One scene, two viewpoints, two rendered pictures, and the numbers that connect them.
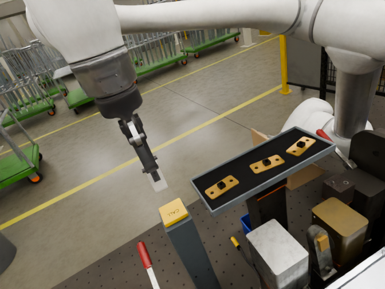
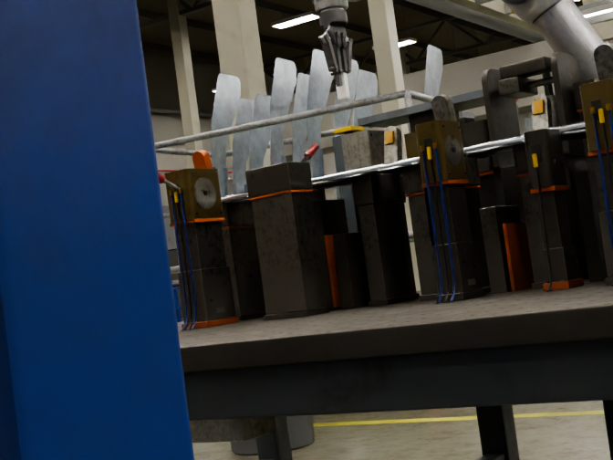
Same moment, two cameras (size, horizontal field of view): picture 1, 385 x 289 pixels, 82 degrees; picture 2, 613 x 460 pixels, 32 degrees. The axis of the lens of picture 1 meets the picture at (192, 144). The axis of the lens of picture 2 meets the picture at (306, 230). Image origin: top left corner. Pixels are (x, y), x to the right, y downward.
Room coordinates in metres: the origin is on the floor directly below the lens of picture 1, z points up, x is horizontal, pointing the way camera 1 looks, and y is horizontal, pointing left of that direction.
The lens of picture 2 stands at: (-1.51, -1.96, 0.78)
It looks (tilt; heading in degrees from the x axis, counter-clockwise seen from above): 3 degrees up; 50
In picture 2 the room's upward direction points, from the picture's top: 8 degrees counter-clockwise
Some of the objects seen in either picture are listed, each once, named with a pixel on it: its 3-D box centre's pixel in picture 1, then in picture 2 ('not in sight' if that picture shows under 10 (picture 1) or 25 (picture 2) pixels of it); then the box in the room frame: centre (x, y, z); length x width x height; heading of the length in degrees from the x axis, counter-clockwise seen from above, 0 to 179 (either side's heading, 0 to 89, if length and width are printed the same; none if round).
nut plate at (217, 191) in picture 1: (221, 185); not in sight; (0.41, -0.04, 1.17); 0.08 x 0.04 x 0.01; 110
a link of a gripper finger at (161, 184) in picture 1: (156, 178); (341, 87); (0.38, 0.10, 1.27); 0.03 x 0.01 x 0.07; 103
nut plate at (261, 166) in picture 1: (266, 162); not in sight; (0.44, -0.17, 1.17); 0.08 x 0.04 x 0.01; 95
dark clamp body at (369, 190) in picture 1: (348, 223); (495, 205); (0.37, -0.37, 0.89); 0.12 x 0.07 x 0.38; 13
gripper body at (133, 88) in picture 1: (125, 113); (334, 28); (0.39, 0.10, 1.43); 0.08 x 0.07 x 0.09; 13
